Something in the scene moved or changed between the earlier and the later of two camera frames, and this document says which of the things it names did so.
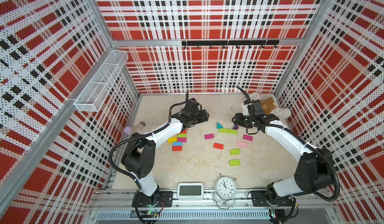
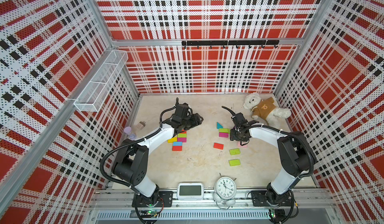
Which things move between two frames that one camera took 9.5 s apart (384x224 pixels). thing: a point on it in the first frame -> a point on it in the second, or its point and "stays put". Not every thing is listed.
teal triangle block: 219,126 stays put
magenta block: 182,139 stays put
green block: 223,130 stays put
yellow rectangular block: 172,139 stays put
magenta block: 209,136 -> 223,135
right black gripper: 238,117 -> 232,137
